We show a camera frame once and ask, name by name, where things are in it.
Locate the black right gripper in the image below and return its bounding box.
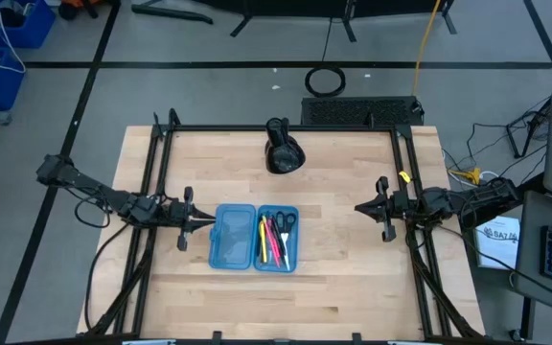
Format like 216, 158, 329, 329
354, 175, 421, 243

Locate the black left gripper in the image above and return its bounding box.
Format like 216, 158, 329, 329
168, 186, 218, 252

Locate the blue plastic supply box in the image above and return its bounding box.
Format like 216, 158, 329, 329
207, 203, 301, 274

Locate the yellow highlighter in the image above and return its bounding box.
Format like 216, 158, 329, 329
259, 214, 269, 265

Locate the pink pencil yellow eraser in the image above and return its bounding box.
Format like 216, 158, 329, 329
262, 216, 282, 268

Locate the black perforated computer case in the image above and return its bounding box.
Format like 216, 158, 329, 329
300, 95, 426, 127

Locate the yellow power plug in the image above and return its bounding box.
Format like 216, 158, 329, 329
450, 167, 483, 187

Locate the black desk lamp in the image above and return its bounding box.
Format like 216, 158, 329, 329
264, 116, 307, 175

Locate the white paper sheet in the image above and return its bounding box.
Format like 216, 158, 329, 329
474, 215, 521, 271

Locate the black tripod stand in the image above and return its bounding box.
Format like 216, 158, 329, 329
505, 98, 552, 159

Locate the black floor bar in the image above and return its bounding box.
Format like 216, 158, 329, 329
130, 3, 215, 26

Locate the black partition screen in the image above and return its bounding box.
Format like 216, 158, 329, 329
194, 0, 459, 43

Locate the orange and black bag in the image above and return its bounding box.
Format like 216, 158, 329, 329
57, 0, 119, 24

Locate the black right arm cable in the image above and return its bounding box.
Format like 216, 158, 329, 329
402, 224, 552, 298

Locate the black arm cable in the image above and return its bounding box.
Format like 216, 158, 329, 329
402, 224, 552, 298
83, 222, 131, 333

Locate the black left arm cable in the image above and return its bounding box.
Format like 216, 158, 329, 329
83, 222, 131, 333

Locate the black coiled cable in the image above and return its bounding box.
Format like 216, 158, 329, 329
304, 65, 348, 98

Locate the yellow cable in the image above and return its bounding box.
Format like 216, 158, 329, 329
410, 0, 444, 97

